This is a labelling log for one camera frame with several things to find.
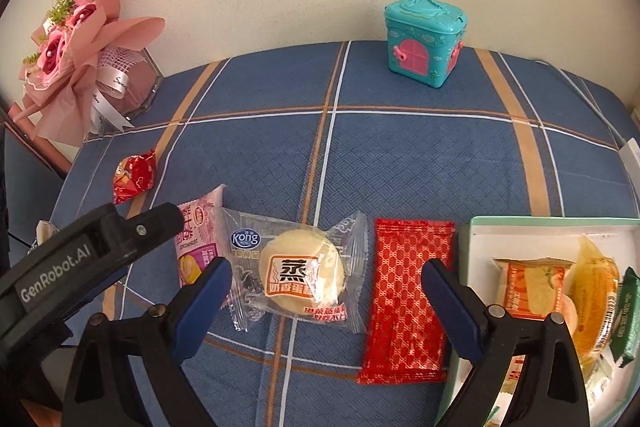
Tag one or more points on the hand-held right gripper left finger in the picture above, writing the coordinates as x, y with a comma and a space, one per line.
205, 302

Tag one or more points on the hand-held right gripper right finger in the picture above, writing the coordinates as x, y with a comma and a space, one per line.
452, 307

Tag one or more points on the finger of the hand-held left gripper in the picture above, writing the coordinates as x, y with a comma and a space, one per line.
145, 229

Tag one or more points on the pink purple snack packet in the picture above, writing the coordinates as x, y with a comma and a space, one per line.
197, 232

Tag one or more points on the orange biscuit packet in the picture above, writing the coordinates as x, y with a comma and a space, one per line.
530, 287

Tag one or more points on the clear steamed cake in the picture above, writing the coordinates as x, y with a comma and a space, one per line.
300, 272

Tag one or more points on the white box with green rim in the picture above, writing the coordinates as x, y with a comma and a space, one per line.
530, 242

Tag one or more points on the yellow cake clear packet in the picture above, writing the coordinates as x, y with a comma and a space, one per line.
592, 287

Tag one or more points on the white and green snack packet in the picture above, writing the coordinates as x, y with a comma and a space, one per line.
597, 382

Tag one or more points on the dark green snack packet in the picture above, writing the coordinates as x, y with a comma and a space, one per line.
627, 307

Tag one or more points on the red patterned flat packet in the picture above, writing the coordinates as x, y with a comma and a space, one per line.
405, 297

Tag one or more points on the small red candy packet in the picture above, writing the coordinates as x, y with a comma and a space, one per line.
132, 177

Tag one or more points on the small red white packet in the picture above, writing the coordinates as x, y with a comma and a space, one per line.
515, 367

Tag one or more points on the blue plaid tablecloth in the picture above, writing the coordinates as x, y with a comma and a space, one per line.
400, 157

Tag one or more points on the pink paper flower bouquet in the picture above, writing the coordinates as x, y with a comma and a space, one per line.
75, 57

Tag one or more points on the teal toy house box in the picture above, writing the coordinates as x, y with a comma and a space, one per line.
425, 52

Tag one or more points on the brown wooden frame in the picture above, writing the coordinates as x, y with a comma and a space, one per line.
45, 147

